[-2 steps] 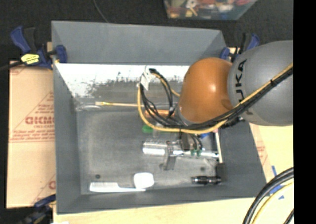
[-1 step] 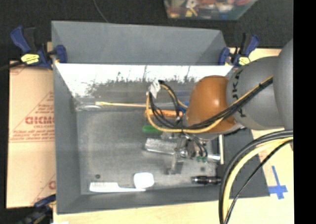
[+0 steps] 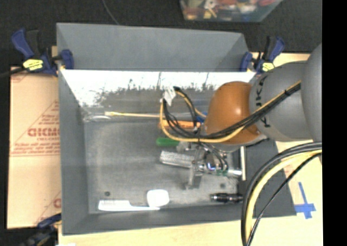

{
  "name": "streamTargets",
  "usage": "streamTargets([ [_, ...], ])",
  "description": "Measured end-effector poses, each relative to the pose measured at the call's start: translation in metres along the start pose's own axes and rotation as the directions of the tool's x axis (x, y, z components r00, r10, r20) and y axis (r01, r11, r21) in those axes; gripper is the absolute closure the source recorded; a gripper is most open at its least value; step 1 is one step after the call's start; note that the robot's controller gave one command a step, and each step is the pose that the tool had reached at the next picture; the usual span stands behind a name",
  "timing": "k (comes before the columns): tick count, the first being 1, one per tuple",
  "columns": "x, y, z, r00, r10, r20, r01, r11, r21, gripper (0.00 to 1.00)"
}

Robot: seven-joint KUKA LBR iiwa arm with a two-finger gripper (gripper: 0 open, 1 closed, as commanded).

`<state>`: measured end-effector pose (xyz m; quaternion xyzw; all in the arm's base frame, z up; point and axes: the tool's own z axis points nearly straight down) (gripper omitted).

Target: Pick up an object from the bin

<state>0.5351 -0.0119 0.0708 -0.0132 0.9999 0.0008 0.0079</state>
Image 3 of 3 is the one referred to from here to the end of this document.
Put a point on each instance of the grey metal bin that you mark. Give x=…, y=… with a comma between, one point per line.
x=130, y=158

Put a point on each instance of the black cylinder on white bracket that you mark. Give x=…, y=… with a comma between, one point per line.
x=227, y=197

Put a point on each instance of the small blue object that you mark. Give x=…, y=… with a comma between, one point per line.
x=201, y=119

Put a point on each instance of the clear ribbed plastic piece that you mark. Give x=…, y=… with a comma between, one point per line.
x=174, y=158

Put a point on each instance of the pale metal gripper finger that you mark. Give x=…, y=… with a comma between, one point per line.
x=194, y=179

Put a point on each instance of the orange flat stick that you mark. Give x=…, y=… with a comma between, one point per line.
x=184, y=125

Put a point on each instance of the white rounded block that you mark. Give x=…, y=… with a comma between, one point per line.
x=158, y=197

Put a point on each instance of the pale wooden stick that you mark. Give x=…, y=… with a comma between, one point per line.
x=135, y=115

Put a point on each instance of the brown cardboard board, red print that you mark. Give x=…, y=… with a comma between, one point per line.
x=32, y=174

